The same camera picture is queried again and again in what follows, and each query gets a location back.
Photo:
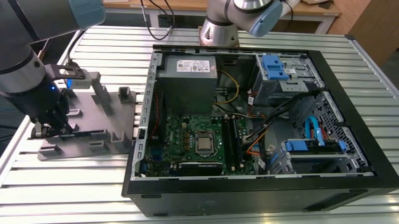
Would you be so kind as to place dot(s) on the black RAM slot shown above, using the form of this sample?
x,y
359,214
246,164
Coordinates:
x,y
232,142
228,142
237,142

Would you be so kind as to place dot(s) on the black PC case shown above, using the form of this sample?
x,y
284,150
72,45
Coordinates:
x,y
249,193

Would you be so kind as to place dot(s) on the silver CPU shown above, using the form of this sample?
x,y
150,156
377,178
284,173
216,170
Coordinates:
x,y
204,142

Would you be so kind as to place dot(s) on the grey metal disk bay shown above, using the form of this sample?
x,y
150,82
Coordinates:
x,y
320,158

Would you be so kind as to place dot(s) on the blue disk carrier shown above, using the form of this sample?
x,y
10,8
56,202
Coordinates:
x,y
298,147

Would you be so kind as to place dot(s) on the wooden desk with white frame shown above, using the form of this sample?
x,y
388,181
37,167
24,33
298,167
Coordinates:
x,y
314,10

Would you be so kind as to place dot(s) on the brown wooden cabinet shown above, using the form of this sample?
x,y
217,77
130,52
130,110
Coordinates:
x,y
373,23

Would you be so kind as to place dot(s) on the grey metal drive cage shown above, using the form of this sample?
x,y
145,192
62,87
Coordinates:
x,y
292,86

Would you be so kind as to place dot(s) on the grey power supply unit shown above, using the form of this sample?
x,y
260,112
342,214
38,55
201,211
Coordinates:
x,y
186,93

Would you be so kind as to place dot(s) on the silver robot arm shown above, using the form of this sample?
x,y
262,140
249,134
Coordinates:
x,y
28,28

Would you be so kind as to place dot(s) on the blue port connector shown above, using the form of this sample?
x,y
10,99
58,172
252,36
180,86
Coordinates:
x,y
156,154

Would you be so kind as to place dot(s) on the green motherboard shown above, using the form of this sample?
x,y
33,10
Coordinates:
x,y
186,123

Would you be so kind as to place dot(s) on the blue plastic bay bracket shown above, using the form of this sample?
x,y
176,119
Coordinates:
x,y
273,67

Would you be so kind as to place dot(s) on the black graphics card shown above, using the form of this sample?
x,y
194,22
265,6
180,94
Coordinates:
x,y
198,166

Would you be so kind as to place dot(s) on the CPU socket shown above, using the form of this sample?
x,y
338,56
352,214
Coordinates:
x,y
204,132

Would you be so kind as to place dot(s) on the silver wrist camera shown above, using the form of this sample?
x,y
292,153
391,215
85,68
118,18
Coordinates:
x,y
84,79

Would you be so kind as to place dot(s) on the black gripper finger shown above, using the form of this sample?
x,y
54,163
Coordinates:
x,y
41,130
62,121

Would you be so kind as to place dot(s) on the blue plastic bay rail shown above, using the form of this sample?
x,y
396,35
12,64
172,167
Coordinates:
x,y
273,163

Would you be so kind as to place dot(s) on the grey parts rack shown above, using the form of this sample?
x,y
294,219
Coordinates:
x,y
93,112

